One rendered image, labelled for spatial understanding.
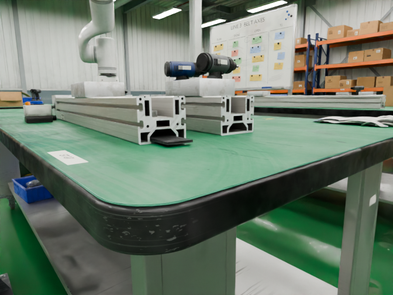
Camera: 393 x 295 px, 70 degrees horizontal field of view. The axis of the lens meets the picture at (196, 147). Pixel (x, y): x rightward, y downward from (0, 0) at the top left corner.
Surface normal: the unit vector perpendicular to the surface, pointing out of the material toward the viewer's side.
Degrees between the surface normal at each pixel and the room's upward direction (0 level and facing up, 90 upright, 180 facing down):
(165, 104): 90
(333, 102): 90
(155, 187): 0
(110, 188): 0
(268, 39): 90
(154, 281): 90
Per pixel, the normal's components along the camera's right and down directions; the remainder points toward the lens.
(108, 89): 0.58, 0.14
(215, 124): -0.81, 0.11
